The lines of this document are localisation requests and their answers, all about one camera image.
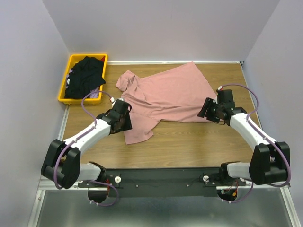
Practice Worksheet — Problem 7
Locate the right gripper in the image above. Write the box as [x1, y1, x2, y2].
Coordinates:
[197, 97, 223, 123]

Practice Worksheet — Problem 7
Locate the pink t shirt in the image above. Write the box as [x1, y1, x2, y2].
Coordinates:
[116, 62, 216, 145]

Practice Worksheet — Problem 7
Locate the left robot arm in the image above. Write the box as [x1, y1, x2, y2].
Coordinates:
[41, 109, 132, 189]

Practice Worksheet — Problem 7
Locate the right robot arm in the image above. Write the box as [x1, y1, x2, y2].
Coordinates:
[198, 98, 291, 187]

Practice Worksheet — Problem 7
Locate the lavender t shirt in bin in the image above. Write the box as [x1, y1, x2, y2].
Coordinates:
[83, 87, 100, 100]

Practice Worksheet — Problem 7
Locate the black t shirt in bin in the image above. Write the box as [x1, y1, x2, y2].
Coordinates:
[65, 56, 106, 99]

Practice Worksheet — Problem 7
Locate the yellow plastic bin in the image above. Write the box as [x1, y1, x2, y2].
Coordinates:
[57, 53, 108, 105]

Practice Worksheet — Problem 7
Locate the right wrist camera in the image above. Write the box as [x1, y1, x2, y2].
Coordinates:
[216, 89, 235, 109]

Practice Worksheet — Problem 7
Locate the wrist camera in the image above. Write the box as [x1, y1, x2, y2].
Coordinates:
[216, 89, 235, 109]
[109, 99, 132, 119]

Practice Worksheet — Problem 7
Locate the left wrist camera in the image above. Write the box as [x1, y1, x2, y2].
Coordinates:
[109, 99, 132, 119]

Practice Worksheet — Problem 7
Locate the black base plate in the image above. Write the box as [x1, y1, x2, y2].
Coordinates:
[78, 168, 247, 199]

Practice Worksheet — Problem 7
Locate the aluminium frame rail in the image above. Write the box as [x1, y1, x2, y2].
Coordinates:
[27, 104, 70, 227]

